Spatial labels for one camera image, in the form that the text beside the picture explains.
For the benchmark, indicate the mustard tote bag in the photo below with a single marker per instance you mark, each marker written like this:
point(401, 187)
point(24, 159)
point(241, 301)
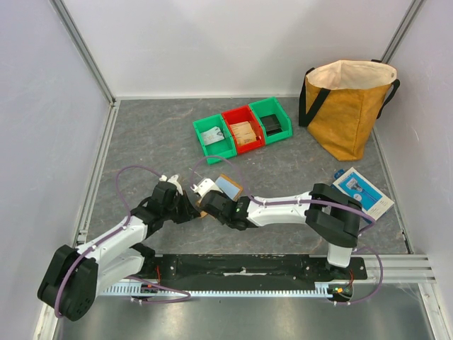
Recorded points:
point(340, 102)

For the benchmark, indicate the left green plastic bin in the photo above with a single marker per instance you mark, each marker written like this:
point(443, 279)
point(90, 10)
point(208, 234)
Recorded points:
point(225, 148)

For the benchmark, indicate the brown cards in red bin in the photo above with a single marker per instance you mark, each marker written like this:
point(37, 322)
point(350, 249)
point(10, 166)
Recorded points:
point(243, 133)

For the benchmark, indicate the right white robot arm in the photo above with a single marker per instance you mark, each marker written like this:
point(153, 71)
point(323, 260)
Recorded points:
point(333, 215)

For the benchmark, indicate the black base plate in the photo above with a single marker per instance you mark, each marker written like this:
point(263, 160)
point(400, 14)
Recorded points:
point(247, 272)

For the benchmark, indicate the red plastic bin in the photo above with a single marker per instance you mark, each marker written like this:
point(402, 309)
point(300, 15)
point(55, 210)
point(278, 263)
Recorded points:
point(239, 115)

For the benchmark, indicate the orange leather card holder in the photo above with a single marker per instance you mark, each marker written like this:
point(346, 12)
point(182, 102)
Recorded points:
point(227, 186)

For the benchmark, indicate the right green plastic bin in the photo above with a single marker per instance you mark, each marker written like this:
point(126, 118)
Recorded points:
point(269, 106)

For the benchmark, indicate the green plastic bin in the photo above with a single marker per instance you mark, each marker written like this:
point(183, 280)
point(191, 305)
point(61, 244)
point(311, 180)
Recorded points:
point(225, 148)
point(269, 106)

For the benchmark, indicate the slotted cable duct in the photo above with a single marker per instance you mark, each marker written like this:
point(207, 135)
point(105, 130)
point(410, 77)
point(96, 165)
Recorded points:
point(133, 288)

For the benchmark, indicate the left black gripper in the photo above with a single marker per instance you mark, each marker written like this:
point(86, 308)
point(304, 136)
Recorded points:
point(189, 213)

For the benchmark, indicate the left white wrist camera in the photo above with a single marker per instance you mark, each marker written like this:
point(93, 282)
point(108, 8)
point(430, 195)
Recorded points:
point(174, 180)

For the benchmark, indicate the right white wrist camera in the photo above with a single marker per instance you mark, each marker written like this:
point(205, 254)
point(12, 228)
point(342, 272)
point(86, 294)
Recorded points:
point(205, 186)

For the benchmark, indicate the black wallet in bin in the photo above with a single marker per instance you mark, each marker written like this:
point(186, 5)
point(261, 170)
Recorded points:
point(271, 125)

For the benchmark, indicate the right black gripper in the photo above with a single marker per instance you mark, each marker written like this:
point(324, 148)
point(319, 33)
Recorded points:
point(208, 200)

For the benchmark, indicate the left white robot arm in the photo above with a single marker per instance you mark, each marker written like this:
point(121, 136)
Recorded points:
point(76, 275)

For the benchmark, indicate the blue razor package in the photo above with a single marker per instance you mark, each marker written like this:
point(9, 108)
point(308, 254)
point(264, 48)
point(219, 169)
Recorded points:
point(374, 202)

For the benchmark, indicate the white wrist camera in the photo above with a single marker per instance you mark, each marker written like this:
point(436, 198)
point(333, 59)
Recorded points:
point(174, 180)
point(205, 186)

